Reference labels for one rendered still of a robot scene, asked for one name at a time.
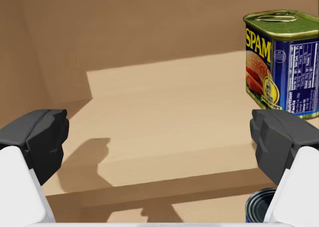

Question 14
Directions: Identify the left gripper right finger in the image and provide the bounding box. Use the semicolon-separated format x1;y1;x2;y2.
249;109;319;224

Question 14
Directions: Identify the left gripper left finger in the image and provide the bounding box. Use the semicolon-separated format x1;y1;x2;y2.
0;109;70;224

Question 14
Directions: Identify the blue flat can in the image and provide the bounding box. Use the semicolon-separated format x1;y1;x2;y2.
245;188;277;224

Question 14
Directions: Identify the green and blue rectangular can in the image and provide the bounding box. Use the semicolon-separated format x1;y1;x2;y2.
243;9;319;120

